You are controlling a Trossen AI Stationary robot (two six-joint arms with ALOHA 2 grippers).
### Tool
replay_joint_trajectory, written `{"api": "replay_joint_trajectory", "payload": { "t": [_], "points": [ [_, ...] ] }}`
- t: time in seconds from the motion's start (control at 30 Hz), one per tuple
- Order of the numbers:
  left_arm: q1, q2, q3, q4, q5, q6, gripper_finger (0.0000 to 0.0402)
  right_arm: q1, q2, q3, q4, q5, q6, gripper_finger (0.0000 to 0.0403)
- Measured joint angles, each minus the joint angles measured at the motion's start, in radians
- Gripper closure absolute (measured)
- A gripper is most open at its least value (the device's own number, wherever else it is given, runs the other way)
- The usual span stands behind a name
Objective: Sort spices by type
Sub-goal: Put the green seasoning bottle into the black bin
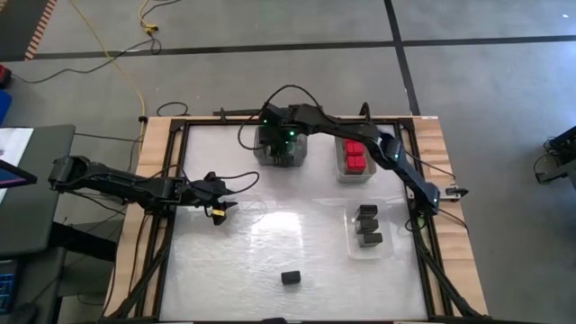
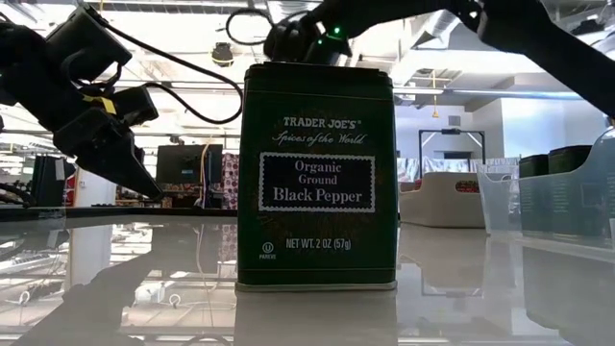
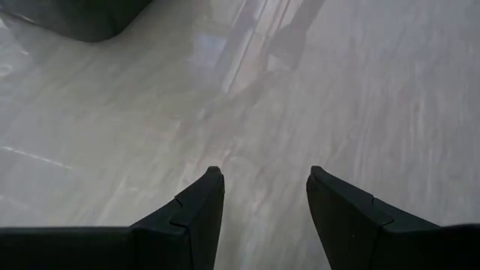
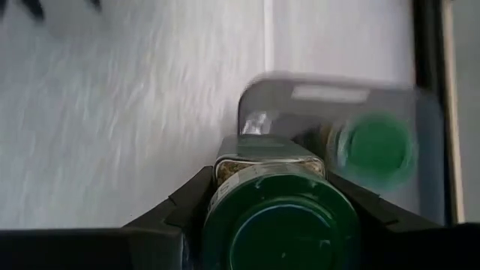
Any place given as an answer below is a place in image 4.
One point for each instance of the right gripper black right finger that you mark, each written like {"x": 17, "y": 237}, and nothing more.
{"x": 378, "y": 213}

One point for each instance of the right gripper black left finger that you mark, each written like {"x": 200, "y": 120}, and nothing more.
{"x": 180, "y": 210}

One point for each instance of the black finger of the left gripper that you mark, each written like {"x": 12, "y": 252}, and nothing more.
{"x": 34, "y": 8}
{"x": 95, "y": 3}

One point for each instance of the grey translucent plastic bin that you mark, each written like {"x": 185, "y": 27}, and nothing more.
{"x": 300, "y": 101}

